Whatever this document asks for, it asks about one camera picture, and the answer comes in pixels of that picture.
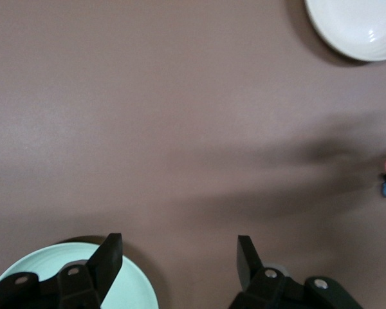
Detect green plate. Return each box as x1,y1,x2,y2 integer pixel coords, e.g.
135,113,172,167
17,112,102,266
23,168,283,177
0,241,158,309

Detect brown table cover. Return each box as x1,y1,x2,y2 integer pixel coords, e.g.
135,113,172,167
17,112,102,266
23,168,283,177
0,0,386,309

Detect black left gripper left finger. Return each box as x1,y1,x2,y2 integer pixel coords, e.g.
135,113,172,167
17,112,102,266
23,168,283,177
0,232,124,309

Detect cream plate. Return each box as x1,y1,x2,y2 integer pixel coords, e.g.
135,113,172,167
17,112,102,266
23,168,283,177
304,0,386,62

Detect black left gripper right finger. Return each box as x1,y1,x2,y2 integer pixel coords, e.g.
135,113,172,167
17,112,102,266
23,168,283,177
226,234,363,309

